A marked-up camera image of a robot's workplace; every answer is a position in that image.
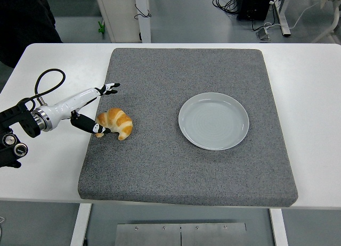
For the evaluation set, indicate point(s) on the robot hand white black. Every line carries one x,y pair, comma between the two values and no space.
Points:
69,102

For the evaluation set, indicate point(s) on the croissant bread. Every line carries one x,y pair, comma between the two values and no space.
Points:
120,121

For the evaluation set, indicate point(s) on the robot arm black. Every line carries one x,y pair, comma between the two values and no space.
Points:
26,123

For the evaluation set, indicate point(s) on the grey round plate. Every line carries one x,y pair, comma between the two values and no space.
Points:
213,123

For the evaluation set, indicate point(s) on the grey metal plate with screws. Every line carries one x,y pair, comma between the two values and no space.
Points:
160,235

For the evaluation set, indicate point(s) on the small green object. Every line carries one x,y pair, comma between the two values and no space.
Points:
101,29

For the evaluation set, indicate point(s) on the person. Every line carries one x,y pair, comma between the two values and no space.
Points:
24,17

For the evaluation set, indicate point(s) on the beige cabinet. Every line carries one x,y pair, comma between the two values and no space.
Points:
117,6

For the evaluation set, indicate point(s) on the grey felt mat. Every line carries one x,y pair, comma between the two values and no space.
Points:
160,163

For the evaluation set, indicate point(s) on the white table leg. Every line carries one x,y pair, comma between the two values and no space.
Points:
80,224
278,230

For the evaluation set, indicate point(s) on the grey foot pedal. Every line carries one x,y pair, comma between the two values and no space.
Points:
263,34

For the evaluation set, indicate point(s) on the black computer tower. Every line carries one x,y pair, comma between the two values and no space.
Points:
253,6

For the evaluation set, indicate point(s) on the white desk leg with foot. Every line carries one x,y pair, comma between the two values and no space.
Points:
283,22

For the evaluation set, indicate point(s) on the white chair frame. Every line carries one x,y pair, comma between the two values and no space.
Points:
334,17

